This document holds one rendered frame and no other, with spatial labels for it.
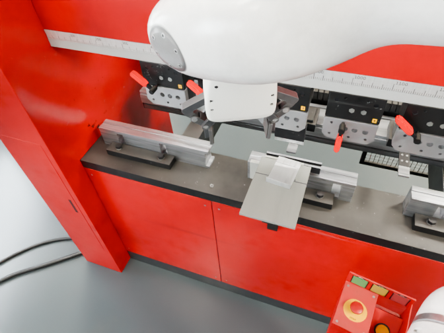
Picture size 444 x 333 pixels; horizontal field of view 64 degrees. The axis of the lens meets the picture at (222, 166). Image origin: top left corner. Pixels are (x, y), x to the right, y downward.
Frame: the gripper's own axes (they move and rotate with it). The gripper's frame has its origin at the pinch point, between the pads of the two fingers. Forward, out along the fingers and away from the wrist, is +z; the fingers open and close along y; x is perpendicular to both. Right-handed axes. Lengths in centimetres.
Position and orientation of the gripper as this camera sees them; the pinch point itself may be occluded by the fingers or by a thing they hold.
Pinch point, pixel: (238, 131)
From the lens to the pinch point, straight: 57.4
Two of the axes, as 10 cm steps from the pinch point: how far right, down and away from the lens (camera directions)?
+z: 0.3, 5.1, 8.6
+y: -9.9, 1.0, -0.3
